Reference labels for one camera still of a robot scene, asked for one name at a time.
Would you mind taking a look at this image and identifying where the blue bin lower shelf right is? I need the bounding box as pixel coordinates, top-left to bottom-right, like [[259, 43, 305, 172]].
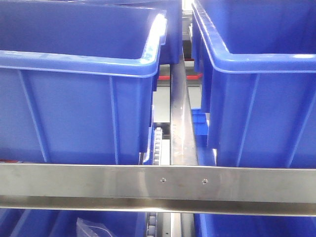
[[194, 214, 316, 237]]

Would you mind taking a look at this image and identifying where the blue bin shelf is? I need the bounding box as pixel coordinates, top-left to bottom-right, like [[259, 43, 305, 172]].
[[0, 208, 147, 237], [194, 214, 316, 237]]

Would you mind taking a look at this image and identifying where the blue bin lower shelf left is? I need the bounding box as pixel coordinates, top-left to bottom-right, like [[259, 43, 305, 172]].
[[0, 208, 147, 237]]

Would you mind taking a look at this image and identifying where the roller conveyor track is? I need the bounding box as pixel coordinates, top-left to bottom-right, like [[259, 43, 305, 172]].
[[153, 127, 163, 165]]

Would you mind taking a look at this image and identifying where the blue bin behind left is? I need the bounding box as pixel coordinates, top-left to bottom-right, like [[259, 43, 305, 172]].
[[53, 0, 182, 64]]

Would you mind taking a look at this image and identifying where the large blue bin left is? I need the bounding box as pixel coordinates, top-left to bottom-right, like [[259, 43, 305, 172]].
[[0, 0, 166, 164]]

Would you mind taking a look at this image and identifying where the large blue bin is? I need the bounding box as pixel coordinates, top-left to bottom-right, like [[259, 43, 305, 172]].
[[0, 0, 166, 164], [193, 0, 316, 168]]

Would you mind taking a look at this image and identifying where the large blue bin right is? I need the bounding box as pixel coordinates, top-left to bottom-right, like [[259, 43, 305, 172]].
[[193, 0, 316, 168]]

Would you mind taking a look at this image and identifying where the clear plastic bag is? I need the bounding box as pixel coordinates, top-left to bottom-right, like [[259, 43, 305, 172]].
[[76, 218, 115, 237]]

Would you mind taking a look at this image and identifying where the steel centre divider rail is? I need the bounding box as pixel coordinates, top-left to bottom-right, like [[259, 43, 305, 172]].
[[170, 60, 198, 165]]

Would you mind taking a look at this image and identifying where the steel shelf front rail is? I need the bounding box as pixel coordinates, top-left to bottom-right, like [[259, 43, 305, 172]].
[[0, 163, 316, 216]]

